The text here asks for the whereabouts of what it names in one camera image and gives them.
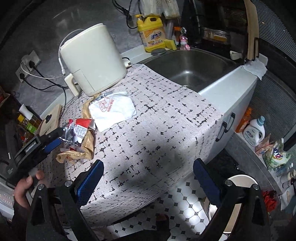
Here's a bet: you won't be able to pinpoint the brown paper trash wad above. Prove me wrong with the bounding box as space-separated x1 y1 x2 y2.
56 100 95 163

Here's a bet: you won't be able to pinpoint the red paper scrap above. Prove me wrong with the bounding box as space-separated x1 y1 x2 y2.
69 118 96 130

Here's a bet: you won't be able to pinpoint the white blue medicine box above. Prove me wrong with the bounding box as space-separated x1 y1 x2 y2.
88 91 137 133

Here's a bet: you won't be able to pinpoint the white round trash bin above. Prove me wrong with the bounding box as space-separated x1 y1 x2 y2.
207 174 260 235

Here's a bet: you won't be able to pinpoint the steel kitchen sink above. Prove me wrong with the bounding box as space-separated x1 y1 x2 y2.
141 49 238 92

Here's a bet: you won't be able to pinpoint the person's left hand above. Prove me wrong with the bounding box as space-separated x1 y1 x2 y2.
14 175 33 210

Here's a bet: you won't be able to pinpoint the beige induction cooker base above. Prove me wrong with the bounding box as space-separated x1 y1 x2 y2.
35 104 62 136

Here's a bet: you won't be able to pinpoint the green label sauce bottle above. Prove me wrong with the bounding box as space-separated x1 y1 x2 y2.
18 114 41 135

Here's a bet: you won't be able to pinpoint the white cap oil bottle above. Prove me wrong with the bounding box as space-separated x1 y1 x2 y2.
19 104 41 128

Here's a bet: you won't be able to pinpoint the red umbrella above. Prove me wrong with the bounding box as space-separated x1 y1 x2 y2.
262 190 277 213

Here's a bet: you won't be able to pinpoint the patterned white tablecloth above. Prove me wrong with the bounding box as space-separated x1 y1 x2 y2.
36 63 224 229

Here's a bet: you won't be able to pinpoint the white laundry detergent bottle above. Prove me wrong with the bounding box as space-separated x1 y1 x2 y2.
243 116 265 147

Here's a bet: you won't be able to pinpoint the pink snack pouch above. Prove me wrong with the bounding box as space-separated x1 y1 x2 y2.
255 134 273 156

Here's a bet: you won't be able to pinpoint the grey cabinet doors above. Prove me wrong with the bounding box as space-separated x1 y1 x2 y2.
208 80 257 161

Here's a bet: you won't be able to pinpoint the green white refill pouch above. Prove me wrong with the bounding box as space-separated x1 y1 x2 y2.
262 138 292 169

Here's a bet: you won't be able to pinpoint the orange cleaner bottle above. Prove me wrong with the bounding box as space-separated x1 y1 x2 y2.
235 107 252 133

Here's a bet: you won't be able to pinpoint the white air fryer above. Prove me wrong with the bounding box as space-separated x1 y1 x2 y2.
59 23 131 96

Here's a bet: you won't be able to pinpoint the yellow sponge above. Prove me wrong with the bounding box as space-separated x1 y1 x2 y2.
164 39 177 51

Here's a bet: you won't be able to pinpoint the yellow dish soap bottle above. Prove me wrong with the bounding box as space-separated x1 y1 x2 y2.
135 15 166 53

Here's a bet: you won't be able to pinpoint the beige cutting board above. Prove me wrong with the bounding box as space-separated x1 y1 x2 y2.
244 0 259 61

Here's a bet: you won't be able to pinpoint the hanging plastic bags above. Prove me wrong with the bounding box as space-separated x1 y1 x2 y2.
140 0 180 19

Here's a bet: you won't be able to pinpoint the white charging cable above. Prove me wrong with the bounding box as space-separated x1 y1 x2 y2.
20 28 85 80

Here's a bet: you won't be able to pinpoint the black power cable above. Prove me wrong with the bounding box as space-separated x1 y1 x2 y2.
19 62 69 112

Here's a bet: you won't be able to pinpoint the wall power socket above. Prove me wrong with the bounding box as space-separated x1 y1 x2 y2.
16 50 41 83

